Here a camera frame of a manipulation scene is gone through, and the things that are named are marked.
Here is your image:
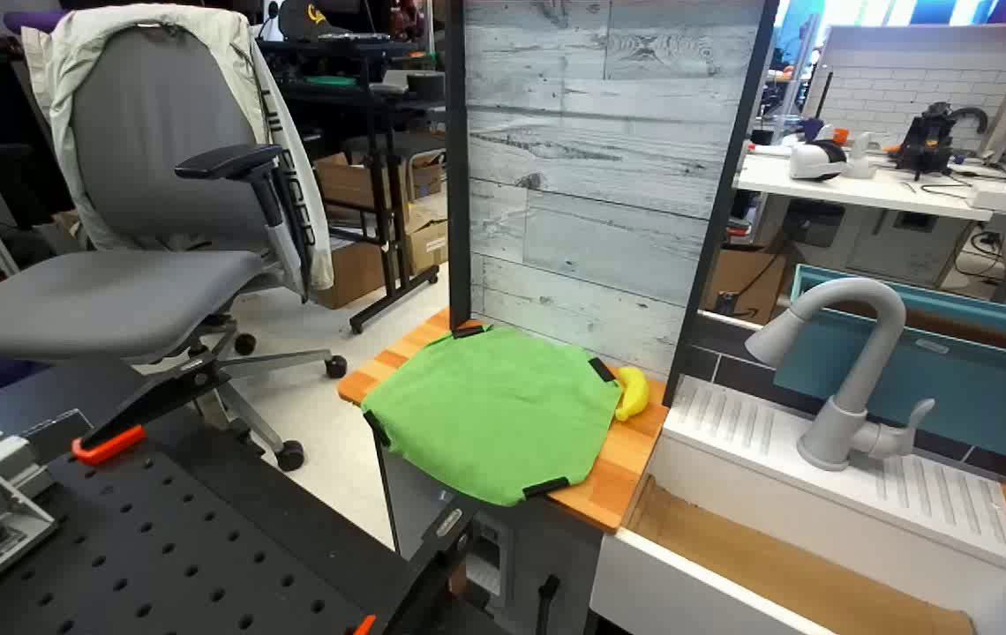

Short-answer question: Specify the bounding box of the green towel with black corners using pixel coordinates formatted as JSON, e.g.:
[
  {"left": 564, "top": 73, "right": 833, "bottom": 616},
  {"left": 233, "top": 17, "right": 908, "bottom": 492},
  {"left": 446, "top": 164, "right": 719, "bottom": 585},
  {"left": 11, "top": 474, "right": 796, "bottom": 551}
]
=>
[{"left": 359, "top": 322, "right": 624, "bottom": 512}]

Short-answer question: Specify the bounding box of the yellow banana toy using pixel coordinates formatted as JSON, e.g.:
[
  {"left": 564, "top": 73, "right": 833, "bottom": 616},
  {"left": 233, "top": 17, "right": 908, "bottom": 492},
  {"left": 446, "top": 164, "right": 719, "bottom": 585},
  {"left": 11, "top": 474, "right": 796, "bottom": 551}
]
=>
[{"left": 611, "top": 363, "right": 652, "bottom": 423}]

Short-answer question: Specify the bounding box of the whitewashed wood plank panel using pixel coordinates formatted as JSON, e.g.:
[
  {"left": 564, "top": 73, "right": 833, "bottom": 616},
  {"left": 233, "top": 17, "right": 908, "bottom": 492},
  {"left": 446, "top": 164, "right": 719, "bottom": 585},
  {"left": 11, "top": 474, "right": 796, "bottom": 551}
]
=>
[{"left": 463, "top": 0, "right": 769, "bottom": 384}]

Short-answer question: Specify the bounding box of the cardboard box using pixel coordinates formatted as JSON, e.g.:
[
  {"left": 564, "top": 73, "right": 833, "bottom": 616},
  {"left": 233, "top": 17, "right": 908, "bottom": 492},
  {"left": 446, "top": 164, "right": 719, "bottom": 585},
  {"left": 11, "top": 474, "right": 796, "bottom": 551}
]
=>
[
  {"left": 315, "top": 147, "right": 451, "bottom": 309},
  {"left": 706, "top": 244, "right": 796, "bottom": 327}
]

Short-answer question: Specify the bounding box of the cream jacket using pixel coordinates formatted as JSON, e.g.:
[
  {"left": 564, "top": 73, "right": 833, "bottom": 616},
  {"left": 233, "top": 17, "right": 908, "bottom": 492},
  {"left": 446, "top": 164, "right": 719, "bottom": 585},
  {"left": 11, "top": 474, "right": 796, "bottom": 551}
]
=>
[{"left": 17, "top": 0, "right": 339, "bottom": 296}]

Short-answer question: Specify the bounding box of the black metal stand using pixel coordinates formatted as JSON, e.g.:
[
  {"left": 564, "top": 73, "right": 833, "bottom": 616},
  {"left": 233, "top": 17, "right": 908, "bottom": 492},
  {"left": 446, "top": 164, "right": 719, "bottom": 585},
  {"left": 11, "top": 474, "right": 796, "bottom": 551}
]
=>
[{"left": 259, "top": 30, "right": 451, "bottom": 335}]

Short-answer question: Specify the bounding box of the white appliance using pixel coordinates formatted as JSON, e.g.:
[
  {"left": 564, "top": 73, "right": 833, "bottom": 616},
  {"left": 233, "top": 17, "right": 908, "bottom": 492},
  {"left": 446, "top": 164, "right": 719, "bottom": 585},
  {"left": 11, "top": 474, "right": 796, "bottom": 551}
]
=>
[{"left": 784, "top": 133, "right": 882, "bottom": 184}]

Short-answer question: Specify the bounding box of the grey kitchen faucet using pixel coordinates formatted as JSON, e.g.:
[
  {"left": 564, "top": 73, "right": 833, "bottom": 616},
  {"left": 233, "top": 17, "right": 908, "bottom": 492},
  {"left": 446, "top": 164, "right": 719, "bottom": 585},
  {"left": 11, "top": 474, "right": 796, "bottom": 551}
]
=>
[{"left": 743, "top": 275, "right": 941, "bottom": 474}]

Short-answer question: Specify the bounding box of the grey office chair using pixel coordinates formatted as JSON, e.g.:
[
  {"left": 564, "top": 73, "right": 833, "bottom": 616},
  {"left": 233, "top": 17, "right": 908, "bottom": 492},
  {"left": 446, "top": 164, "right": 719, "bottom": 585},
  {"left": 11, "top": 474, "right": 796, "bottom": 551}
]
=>
[{"left": 0, "top": 2, "right": 353, "bottom": 474}]

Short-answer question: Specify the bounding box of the white work table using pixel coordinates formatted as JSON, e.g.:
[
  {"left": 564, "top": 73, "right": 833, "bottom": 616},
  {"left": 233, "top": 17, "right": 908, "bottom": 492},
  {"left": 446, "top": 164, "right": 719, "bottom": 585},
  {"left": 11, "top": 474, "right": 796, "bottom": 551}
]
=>
[{"left": 731, "top": 145, "right": 1006, "bottom": 309}]

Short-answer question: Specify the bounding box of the black perforated breadboard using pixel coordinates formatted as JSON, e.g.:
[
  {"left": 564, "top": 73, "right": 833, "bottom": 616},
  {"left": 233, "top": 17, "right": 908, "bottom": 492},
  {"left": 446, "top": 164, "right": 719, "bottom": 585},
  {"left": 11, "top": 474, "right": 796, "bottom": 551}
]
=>
[{"left": 0, "top": 397, "right": 458, "bottom": 635}]

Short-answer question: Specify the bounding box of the white sink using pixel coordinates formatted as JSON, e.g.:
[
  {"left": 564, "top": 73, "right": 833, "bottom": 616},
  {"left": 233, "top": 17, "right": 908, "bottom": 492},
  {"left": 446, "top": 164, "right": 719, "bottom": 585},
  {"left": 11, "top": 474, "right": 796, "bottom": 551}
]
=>
[{"left": 586, "top": 372, "right": 1006, "bottom": 635}]

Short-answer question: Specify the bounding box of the black device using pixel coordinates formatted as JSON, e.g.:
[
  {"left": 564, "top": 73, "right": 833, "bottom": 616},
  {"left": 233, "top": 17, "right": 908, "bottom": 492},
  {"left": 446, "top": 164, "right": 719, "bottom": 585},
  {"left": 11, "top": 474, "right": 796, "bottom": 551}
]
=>
[{"left": 895, "top": 97, "right": 991, "bottom": 180}]

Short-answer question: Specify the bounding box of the teal panel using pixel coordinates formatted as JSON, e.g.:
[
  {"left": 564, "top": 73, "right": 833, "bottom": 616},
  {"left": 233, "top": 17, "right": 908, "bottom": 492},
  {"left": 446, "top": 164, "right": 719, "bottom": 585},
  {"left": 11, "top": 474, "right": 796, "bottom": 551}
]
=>
[{"left": 773, "top": 264, "right": 1006, "bottom": 469}]

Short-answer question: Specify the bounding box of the white brick pattern board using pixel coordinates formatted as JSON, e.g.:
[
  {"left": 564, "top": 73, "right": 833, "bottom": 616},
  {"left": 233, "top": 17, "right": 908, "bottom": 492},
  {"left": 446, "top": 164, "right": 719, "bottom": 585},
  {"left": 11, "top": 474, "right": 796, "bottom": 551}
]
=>
[{"left": 811, "top": 22, "right": 1006, "bottom": 150}]

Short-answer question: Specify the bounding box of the black frame post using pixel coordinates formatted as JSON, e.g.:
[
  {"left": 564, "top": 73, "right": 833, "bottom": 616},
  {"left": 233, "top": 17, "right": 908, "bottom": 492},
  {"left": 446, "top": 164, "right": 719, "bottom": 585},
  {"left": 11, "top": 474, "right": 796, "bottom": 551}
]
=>
[
  {"left": 443, "top": 0, "right": 476, "bottom": 335},
  {"left": 662, "top": 0, "right": 784, "bottom": 409}
]

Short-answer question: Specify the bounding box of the black clamp handle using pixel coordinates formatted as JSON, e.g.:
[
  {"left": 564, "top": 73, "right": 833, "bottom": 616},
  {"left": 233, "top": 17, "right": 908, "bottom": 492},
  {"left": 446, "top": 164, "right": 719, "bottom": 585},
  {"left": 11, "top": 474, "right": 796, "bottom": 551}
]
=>
[{"left": 532, "top": 572, "right": 563, "bottom": 635}]

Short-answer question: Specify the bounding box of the orange handled bar clamp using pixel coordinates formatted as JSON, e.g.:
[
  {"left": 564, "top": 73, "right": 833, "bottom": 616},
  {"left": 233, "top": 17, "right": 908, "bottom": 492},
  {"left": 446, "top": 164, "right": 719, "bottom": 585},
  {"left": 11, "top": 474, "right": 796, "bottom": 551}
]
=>
[{"left": 66, "top": 363, "right": 233, "bottom": 469}]

